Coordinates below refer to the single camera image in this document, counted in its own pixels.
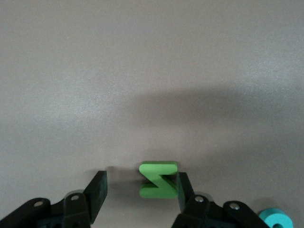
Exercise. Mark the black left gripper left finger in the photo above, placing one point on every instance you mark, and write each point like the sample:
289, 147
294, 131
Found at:
97, 194

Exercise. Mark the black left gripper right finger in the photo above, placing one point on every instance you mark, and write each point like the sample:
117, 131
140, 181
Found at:
185, 197

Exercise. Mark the green foam letter N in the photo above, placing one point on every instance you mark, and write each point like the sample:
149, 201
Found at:
158, 181

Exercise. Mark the teal foam letter C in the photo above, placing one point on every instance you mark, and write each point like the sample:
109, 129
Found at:
268, 217

